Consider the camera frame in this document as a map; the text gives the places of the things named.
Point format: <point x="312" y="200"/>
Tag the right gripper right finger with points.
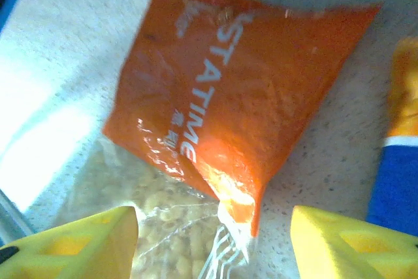
<point x="352" y="249"/>

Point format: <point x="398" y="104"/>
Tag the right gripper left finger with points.
<point x="65" y="249"/>

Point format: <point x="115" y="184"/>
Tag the orange macaroni bag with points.
<point x="245" y="96"/>

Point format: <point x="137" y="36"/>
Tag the blue and yellow pasta bag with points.
<point x="395" y="177"/>

